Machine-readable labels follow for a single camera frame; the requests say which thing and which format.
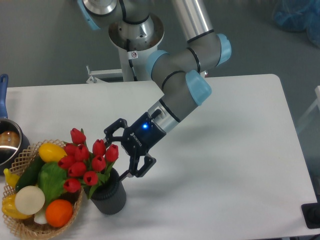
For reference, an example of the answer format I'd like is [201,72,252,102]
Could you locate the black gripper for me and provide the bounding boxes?
[103,111,167,183]

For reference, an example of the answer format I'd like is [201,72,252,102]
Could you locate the red tulip bouquet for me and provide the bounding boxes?
[58,128,119,199]

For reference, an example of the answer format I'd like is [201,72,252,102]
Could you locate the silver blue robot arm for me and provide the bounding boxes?
[78,0,232,179]

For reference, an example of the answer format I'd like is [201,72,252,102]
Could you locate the dark grey ribbed vase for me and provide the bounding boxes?
[90,168,127,215]

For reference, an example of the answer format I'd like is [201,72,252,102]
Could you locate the yellow squash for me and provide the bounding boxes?
[38,142,67,163]

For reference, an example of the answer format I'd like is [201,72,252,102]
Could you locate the green lettuce leaf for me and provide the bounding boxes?
[37,162,67,207]

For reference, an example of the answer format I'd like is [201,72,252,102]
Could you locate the orange fruit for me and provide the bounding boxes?
[45,199,73,228]

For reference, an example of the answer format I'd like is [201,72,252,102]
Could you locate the green cucumber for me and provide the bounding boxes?
[15,155,45,193]

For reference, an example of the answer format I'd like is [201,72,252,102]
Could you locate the white round onion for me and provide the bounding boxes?
[14,185,45,215]

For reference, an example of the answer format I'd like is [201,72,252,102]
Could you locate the white leek stalk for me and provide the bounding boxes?
[33,208,48,225]

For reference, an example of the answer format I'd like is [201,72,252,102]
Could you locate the yellow banana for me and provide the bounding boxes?
[3,168,20,188]

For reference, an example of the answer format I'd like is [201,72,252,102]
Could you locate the woven wicker basket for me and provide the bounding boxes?
[1,139,83,240]

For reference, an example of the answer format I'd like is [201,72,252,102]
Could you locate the yellow bell pepper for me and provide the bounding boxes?
[1,194,33,220]

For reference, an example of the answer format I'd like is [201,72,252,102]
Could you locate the black device at edge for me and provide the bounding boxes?
[301,202,320,229]

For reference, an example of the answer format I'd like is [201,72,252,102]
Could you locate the blue plastic bag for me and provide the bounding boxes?
[271,0,320,47]

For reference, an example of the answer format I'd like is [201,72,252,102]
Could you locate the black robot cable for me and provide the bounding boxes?
[125,38,138,82]

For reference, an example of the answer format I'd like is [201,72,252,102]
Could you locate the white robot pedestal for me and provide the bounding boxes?
[87,13,164,83]

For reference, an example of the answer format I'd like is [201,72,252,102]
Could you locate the blue handled saucepan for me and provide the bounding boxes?
[0,73,30,176]

